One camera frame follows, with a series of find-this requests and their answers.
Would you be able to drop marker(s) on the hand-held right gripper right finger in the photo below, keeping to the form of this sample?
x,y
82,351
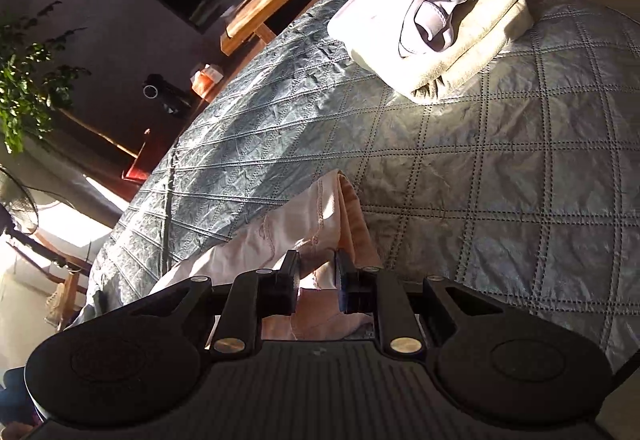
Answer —
x,y
344,282

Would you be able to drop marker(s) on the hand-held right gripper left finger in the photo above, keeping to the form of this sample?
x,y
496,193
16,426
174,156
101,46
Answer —
x,y
289,282

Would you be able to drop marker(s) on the pink pants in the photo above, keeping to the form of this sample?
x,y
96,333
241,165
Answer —
x,y
300,220

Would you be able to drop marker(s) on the grey quilted bedspread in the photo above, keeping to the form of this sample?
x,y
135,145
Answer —
x,y
475,170

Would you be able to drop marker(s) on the red plant pot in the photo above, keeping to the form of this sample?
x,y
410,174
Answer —
x,y
145,158

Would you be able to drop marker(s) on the orange tissue box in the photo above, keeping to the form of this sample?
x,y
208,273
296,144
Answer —
x,y
206,81

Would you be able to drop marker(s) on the black cylindrical speaker device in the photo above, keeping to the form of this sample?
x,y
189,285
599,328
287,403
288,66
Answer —
x,y
167,94

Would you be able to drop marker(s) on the beige curtain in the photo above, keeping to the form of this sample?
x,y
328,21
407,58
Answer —
x,y
75,180

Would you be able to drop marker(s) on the white folded garment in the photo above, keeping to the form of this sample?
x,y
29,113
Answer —
x,y
370,20

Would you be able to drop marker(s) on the black standing fan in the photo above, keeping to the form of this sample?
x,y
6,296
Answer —
x,y
15,200

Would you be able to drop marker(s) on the cream folded towel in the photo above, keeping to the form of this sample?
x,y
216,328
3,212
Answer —
x,y
495,20

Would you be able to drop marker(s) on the green potted tree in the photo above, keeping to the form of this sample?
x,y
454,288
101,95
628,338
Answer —
x,y
30,80

